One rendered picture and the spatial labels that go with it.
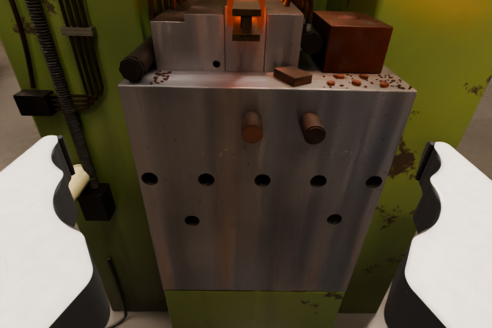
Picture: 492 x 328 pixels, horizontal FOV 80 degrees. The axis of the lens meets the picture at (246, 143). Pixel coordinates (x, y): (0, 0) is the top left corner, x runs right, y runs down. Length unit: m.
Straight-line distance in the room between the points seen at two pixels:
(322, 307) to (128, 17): 0.70
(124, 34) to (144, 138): 0.23
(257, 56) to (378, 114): 0.18
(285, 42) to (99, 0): 0.33
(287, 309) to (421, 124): 0.49
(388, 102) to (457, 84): 0.31
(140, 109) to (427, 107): 0.56
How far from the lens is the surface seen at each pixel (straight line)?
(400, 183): 0.81
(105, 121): 0.69
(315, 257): 0.61
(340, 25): 0.44
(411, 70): 0.66
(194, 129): 0.41
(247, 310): 0.75
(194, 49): 0.43
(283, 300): 0.72
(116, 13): 0.60
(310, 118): 0.38
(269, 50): 0.43
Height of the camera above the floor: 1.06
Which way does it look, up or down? 33 degrees down
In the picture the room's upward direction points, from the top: 2 degrees clockwise
